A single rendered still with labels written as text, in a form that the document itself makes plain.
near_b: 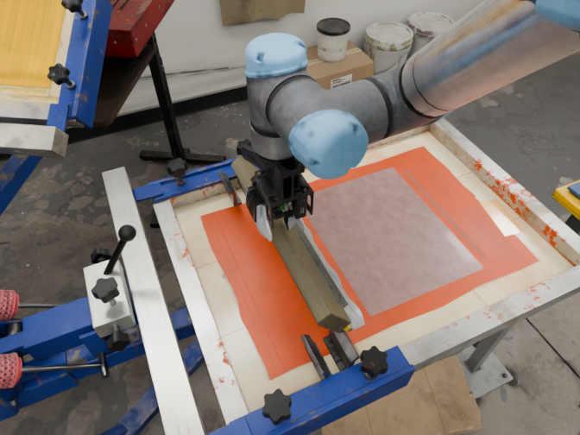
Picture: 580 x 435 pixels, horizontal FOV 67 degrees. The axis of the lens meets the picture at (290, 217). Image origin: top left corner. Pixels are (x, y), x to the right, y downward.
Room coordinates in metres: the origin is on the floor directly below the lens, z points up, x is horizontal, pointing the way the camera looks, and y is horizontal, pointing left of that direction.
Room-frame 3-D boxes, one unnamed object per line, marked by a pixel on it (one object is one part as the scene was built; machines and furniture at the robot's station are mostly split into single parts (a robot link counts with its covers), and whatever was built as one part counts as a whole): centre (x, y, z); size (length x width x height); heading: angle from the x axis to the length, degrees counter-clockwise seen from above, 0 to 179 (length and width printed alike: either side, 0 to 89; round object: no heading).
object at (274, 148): (0.50, 0.01, 1.31); 0.08 x 0.08 x 0.05
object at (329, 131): (0.42, -0.04, 1.39); 0.11 x 0.11 x 0.08; 27
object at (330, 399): (0.25, -0.05, 0.97); 0.30 x 0.05 x 0.07; 114
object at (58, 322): (0.37, 0.35, 1.02); 0.17 x 0.06 x 0.05; 114
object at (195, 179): (0.76, 0.17, 0.97); 0.30 x 0.05 x 0.07; 114
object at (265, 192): (0.49, 0.01, 1.23); 0.09 x 0.08 x 0.12; 24
